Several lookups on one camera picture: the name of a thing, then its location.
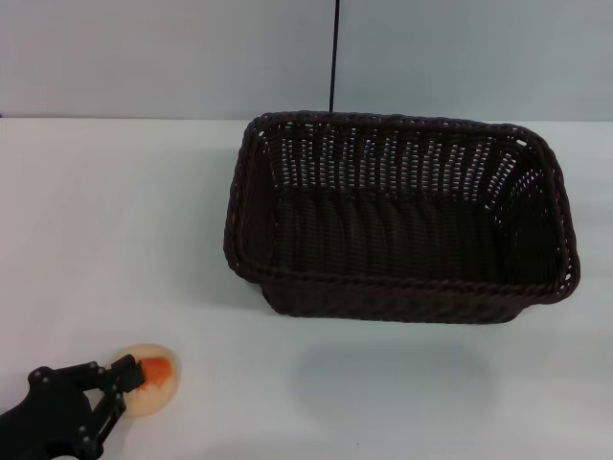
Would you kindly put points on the thin black vertical strip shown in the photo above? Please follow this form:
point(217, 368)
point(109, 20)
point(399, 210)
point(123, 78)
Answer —
point(332, 52)

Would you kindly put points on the dark woven rectangular basket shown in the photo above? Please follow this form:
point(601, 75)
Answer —
point(402, 225)

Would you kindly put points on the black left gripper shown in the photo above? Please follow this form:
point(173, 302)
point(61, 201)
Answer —
point(48, 417)

